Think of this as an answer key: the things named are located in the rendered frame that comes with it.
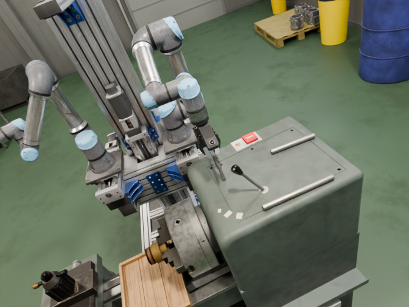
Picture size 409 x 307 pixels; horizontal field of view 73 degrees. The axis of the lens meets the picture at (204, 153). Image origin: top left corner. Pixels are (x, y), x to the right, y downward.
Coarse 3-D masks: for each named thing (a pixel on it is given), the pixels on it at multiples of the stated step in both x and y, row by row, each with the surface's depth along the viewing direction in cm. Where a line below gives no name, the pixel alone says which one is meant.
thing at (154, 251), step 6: (150, 246) 119; (156, 246) 117; (162, 246) 118; (168, 246) 123; (150, 252) 117; (156, 252) 116; (162, 252) 117; (150, 258) 116; (156, 258) 116; (162, 258) 116
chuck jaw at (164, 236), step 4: (168, 208) 122; (160, 216) 121; (160, 220) 118; (164, 220) 118; (160, 224) 118; (164, 224) 118; (160, 228) 119; (164, 228) 118; (160, 232) 118; (164, 232) 118; (168, 232) 118; (156, 236) 121; (160, 236) 118; (164, 236) 118; (168, 236) 118; (156, 240) 118; (160, 240) 118; (164, 240) 118; (168, 240) 118; (160, 244) 118
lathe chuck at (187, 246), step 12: (180, 204) 117; (168, 216) 113; (180, 216) 111; (168, 228) 109; (180, 228) 108; (192, 228) 107; (180, 240) 106; (192, 240) 106; (180, 252) 105; (192, 252) 106; (192, 264) 107; (204, 264) 109; (192, 276) 111
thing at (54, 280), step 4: (52, 272) 120; (56, 272) 120; (52, 276) 118; (52, 280) 117; (56, 280) 118; (44, 284) 116; (48, 284) 116; (52, 284) 117; (56, 284) 118; (44, 288) 117; (48, 288) 116
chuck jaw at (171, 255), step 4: (172, 248) 117; (164, 252) 116; (168, 252) 116; (172, 252) 115; (176, 252) 115; (164, 256) 115; (168, 256) 114; (172, 256) 113; (176, 256) 113; (164, 260) 115; (168, 260) 113; (172, 260) 112; (176, 260) 111; (180, 260) 111; (172, 264) 113; (176, 264) 110; (180, 264) 109; (176, 268) 108; (180, 268) 109; (184, 268) 110; (188, 268) 108; (192, 268) 109; (180, 272) 110
